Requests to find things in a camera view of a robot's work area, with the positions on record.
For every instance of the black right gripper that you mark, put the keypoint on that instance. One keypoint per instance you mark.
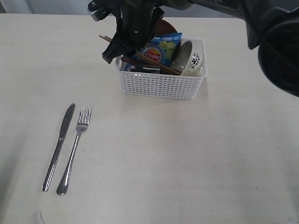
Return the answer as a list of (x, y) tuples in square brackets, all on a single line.
[(135, 28)]

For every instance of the silver metal fork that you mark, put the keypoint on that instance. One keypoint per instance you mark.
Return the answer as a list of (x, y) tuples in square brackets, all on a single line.
[(81, 126)]

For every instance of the silver table knife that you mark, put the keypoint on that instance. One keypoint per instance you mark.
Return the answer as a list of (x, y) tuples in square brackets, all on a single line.
[(62, 134)]

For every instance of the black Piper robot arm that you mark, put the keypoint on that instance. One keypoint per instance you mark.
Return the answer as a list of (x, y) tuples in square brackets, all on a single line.
[(272, 27)]

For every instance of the brown round plate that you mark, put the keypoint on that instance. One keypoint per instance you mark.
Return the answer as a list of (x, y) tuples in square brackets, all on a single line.
[(162, 28)]

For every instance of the lower wooden chopstick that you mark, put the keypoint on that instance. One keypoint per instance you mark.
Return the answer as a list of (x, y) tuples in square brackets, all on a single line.
[(107, 38)]

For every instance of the wooden chopstick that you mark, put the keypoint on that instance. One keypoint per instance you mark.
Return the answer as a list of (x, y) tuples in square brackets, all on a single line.
[(170, 70), (107, 38)]

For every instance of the upper wooden chopstick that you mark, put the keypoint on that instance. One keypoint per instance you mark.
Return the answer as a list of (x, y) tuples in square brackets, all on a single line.
[(170, 70)]

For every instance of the blue chips bag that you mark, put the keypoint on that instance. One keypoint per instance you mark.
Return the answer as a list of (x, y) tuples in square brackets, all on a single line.
[(161, 48)]

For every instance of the white perforated plastic basket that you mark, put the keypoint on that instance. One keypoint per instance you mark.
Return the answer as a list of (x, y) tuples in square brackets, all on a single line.
[(162, 85)]

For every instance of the white floral ceramic bowl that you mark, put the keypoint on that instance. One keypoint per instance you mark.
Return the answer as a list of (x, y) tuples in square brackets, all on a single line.
[(190, 59)]

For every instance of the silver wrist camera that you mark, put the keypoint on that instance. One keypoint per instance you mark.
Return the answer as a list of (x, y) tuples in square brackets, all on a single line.
[(99, 9)]

